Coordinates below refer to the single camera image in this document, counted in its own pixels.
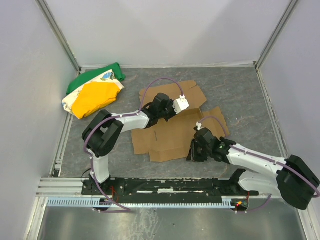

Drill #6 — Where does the brown cardboard box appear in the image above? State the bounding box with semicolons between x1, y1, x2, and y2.
131;80;230;163

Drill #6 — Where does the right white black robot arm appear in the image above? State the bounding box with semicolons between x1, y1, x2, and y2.
187;126;320;210

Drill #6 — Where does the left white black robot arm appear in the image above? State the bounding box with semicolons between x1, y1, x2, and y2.
82;93;177;184

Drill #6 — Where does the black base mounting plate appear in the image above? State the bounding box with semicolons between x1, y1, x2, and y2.
81;176;260;204

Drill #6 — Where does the white patterned cloth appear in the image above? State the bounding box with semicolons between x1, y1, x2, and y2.
62;70;124;117

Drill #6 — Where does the yellow cloth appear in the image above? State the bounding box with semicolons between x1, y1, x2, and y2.
71;82;121;119

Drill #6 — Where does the green cloth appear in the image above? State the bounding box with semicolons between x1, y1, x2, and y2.
66;62;126;95

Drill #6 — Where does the metal front shelf sheet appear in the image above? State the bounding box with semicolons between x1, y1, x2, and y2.
38;200;306;240

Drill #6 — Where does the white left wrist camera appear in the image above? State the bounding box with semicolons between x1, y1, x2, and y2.
173;96;190;114

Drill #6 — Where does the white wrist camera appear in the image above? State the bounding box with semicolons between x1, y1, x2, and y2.
173;96;190;114
194;121;202;132

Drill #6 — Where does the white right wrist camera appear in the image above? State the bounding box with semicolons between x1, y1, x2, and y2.
194;121;202;132

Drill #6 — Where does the light blue cable duct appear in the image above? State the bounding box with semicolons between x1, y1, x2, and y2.
47;194;235;209

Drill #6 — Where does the right aluminium corner post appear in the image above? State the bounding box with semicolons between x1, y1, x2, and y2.
254;0;300;71

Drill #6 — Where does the aluminium corner post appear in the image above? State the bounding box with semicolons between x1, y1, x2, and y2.
254;0;300;71
35;0;81;73

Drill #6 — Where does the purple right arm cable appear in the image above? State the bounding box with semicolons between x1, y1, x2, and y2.
199;116;320;215

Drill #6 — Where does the left aluminium corner post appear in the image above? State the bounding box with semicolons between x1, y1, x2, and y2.
35;0;81;73

